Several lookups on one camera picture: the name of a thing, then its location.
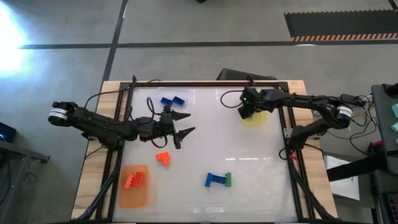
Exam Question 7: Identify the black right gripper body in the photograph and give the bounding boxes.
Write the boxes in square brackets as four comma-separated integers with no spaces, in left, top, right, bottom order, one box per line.
[238,86,261,119]

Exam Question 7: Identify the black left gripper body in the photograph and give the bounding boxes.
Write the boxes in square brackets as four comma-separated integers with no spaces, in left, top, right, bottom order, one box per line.
[155,105,182,150]

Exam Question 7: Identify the yellow plastic tray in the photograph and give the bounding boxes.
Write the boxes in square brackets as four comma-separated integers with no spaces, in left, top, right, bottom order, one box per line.
[241,110,269,128]

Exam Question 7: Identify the clear plastic tray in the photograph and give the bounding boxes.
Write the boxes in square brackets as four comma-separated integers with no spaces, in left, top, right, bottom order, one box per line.
[154,86,192,118]

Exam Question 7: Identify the orange plastic tray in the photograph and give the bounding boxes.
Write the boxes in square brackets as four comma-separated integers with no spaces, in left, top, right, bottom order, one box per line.
[118,164,150,208]

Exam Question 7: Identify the black power adapter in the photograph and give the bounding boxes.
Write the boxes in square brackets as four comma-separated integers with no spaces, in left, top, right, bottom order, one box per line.
[340,93,366,106]

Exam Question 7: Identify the white paper sheet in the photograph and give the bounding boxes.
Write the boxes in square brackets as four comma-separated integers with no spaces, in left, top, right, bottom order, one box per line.
[323,154,361,202]

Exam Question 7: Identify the black stand bar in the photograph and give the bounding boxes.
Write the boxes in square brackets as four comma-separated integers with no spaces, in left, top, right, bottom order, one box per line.
[326,149,386,183]

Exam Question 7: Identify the black hazard-striped floor mat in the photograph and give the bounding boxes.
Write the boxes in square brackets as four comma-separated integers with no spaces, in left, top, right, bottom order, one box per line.
[284,9,398,43]

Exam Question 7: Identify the grey cart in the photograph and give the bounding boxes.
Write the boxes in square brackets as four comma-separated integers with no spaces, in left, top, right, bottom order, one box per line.
[369,83,398,175]

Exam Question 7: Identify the black object on cart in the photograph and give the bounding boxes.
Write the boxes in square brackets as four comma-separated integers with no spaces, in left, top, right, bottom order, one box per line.
[382,82,398,98]

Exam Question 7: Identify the grey desk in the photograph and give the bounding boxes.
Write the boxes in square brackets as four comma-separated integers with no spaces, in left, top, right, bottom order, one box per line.
[0,139,50,224]

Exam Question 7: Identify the black device with blue light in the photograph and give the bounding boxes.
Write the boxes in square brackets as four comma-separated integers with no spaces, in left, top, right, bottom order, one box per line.
[0,121,18,144]

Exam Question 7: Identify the dark keyboard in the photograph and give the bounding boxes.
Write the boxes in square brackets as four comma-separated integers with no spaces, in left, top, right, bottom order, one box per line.
[373,169,398,224]

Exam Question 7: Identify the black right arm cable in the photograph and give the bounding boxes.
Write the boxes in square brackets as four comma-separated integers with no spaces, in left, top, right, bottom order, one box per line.
[220,89,246,110]

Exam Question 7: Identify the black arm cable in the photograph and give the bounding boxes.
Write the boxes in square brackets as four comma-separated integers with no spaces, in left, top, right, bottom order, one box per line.
[220,89,246,110]
[83,79,169,149]

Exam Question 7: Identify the black aluminium table frame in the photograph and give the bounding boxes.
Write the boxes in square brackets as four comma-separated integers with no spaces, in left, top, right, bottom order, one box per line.
[73,80,335,223]

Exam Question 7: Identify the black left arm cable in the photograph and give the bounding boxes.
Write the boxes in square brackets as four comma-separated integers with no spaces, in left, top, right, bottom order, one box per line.
[83,79,169,149]

